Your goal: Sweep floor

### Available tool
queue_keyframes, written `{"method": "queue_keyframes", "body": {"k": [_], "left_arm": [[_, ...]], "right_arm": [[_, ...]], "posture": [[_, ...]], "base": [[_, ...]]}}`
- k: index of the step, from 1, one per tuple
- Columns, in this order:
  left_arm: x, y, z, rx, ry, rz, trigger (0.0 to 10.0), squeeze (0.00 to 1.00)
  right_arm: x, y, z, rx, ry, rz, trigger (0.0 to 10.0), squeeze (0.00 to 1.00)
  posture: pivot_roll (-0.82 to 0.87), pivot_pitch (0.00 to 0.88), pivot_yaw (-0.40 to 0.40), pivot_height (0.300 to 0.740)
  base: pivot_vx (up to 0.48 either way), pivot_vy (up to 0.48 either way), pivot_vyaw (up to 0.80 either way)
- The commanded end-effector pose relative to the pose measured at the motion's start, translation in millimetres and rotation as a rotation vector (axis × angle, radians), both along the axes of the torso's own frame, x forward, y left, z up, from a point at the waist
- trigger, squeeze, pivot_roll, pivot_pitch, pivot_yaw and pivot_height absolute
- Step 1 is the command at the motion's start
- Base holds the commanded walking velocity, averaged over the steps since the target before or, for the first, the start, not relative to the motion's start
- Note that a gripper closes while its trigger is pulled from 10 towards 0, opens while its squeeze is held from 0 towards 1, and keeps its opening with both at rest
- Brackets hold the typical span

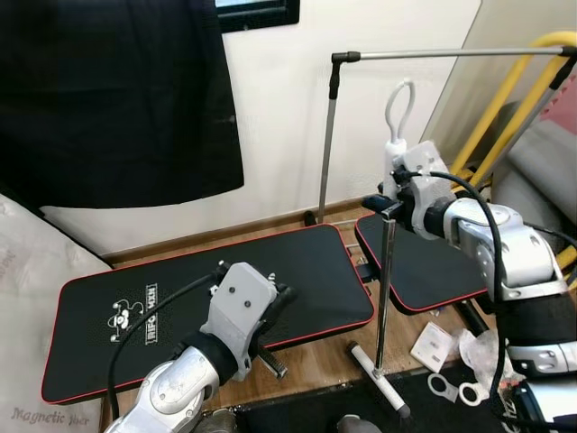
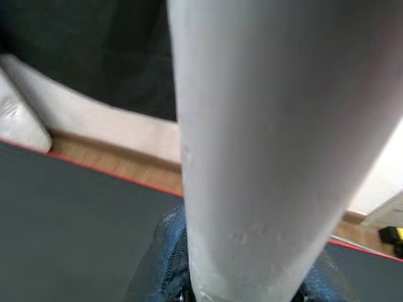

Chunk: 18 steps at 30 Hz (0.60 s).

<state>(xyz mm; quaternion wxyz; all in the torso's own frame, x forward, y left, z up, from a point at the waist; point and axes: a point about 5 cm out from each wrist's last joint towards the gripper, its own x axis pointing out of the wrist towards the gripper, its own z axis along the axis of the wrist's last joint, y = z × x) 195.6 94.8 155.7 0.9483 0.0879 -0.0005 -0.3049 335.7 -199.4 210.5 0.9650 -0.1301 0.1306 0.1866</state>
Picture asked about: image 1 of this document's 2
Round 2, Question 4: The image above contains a large black bench pad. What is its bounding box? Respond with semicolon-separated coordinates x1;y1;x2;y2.
41;223;376;405

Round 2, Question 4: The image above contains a white printed cushion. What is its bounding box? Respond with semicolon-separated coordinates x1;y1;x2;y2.
0;194;118;433

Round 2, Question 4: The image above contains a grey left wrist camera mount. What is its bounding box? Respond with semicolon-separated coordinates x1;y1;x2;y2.
200;262;279;357

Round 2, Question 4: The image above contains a black window frame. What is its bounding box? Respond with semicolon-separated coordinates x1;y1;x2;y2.
215;0;301;34

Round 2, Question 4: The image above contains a pink striped cloth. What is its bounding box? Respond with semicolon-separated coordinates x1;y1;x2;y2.
539;77;577;136

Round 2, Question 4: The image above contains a white flat packet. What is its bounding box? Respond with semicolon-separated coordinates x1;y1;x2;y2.
410;322;454;373

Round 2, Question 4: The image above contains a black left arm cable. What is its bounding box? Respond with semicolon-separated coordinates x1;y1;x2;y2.
106;264;228;420

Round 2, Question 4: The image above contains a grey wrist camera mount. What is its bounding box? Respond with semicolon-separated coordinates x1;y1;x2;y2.
388;140;456;237
200;262;279;357

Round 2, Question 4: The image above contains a black hanging cloth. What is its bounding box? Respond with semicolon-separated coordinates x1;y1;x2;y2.
0;0;245;210

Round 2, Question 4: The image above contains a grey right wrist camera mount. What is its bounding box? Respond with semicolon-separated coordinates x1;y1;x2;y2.
388;140;456;237

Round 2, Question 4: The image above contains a silver metal clothes rack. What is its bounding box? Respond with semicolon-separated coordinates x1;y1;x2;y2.
305;47;577;226

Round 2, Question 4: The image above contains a white tape ring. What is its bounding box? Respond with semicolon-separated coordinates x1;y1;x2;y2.
428;374;456;401
457;382;483;407

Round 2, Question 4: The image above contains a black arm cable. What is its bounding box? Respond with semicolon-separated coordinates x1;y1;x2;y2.
395;169;510;425
106;264;228;420

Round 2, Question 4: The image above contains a grey folded mat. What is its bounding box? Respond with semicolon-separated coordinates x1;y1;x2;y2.
491;117;577;237

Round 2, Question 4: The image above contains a clear crumpled plastic bag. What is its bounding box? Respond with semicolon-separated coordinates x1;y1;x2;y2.
455;327;506;391

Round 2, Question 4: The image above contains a small black bench pad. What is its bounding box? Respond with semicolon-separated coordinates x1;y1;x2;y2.
354;212;492;314

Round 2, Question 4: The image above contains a silver right robot leg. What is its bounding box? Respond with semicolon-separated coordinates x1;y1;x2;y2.
338;413;372;433

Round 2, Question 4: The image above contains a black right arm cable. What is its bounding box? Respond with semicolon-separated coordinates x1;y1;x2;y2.
395;169;510;425

